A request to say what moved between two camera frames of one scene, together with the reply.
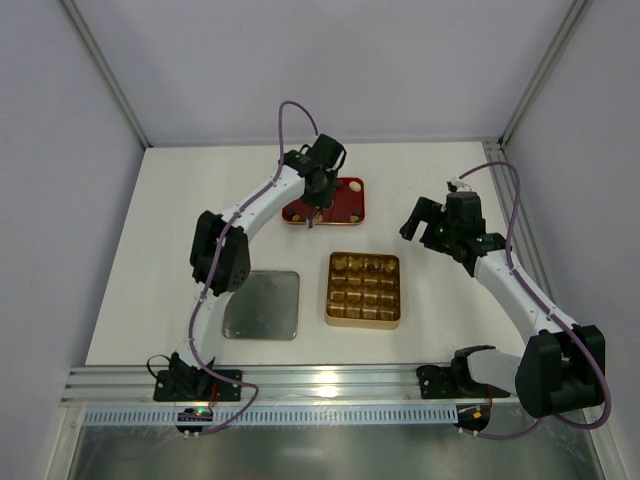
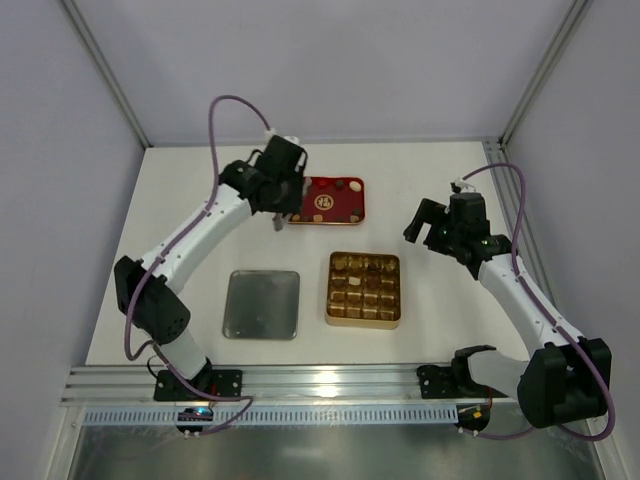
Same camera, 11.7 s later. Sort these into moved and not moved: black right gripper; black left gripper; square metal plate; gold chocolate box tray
Moved: black left gripper
Not moved: square metal plate; black right gripper; gold chocolate box tray
